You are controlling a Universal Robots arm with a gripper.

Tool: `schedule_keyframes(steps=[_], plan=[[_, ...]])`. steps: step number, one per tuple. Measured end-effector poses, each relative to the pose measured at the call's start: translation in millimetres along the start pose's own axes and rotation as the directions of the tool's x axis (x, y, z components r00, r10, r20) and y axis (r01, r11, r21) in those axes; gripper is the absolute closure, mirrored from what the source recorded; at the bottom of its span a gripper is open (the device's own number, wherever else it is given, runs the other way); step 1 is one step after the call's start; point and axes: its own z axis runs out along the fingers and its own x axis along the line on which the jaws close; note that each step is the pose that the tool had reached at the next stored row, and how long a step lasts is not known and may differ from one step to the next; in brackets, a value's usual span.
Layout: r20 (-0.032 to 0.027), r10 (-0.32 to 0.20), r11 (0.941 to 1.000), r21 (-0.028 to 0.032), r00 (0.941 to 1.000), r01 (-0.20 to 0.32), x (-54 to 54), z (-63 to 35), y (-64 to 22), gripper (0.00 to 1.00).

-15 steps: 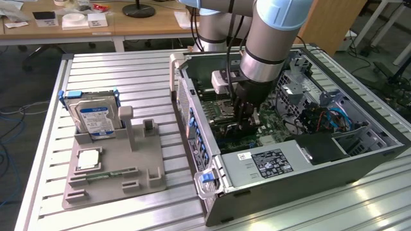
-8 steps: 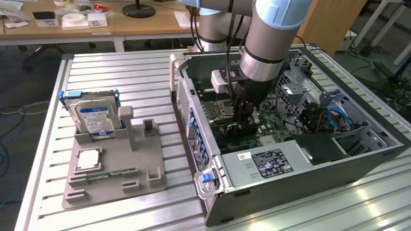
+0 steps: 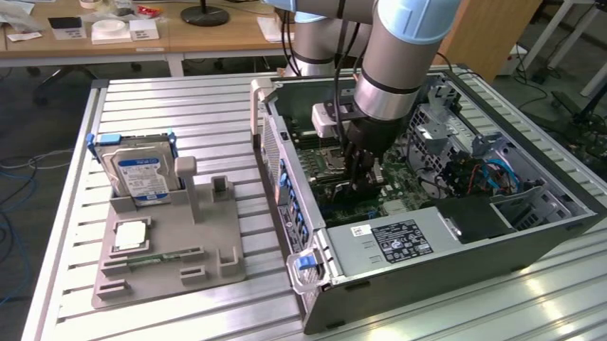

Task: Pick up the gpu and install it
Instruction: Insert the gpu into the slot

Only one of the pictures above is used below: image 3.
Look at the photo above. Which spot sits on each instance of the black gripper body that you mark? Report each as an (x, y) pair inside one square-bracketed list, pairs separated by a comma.
[(372, 135)]

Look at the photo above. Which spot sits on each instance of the black graphics card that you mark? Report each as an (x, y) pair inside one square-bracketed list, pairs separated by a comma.
[(340, 194)]

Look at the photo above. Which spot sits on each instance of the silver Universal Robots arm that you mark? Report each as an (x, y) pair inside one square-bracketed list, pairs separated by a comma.
[(394, 71)]

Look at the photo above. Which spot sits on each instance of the metal CPU socket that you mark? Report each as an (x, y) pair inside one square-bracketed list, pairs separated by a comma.
[(332, 156)]

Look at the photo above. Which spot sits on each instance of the green motherboard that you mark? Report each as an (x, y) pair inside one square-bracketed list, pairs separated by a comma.
[(400, 170)]

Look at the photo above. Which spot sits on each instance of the black installed RAM stick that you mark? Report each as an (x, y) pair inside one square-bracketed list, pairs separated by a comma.
[(327, 183)]

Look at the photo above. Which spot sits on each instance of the silver chipset heatsink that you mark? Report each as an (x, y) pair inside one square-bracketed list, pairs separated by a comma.
[(394, 207)]

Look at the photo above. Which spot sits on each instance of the metal disk bay cage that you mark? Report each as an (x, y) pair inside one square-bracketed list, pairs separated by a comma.
[(546, 202), (434, 136)]

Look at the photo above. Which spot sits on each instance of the grey power supply unit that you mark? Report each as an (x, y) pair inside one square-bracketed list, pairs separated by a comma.
[(355, 255)]

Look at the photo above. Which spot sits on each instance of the blue case latch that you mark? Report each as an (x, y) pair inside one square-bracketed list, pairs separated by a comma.
[(303, 264)]

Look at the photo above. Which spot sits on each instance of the open black PC case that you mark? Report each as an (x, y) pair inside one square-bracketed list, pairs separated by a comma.
[(427, 284)]

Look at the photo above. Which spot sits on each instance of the white paper stack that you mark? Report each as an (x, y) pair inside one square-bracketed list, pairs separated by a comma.
[(272, 30)]

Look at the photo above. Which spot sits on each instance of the wooden cabinet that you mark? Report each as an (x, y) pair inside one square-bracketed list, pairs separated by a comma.
[(488, 35)]

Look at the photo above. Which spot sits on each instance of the black round lamp base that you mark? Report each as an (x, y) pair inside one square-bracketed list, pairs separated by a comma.
[(204, 17)]

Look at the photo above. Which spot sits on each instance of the green RAM stick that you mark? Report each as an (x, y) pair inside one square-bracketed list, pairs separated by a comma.
[(153, 258)]

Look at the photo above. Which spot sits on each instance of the silver CPU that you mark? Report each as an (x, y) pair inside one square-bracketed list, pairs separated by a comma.
[(131, 236)]

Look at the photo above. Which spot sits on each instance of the grey parts rack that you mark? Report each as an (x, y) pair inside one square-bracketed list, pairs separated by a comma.
[(161, 287)]

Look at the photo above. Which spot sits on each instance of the small white labelled box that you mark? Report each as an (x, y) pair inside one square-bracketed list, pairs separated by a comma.
[(141, 30)]

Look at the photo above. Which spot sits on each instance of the red and white packet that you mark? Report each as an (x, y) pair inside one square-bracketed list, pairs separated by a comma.
[(149, 10)]

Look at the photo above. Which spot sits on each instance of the white box with tape roll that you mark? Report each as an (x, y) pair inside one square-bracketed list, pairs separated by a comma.
[(111, 33)]

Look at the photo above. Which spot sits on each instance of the wooden desk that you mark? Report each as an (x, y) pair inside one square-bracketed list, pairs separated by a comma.
[(71, 45)]

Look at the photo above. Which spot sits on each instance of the black office chair base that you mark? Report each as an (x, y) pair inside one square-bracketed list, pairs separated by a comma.
[(41, 97)]

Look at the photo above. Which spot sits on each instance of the beige tape roll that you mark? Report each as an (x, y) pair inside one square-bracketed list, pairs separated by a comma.
[(89, 4)]

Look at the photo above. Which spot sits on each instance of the white box with black label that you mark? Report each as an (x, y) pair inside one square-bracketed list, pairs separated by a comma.
[(65, 30)]

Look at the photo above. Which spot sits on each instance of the white paper tag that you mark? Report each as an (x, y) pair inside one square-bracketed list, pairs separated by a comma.
[(23, 36)]

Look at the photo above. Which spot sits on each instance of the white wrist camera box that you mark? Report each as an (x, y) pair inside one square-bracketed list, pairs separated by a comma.
[(324, 122)]

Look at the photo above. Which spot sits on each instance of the hard disk with blue bracket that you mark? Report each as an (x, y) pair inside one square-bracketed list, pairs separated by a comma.
[(137, 174)]

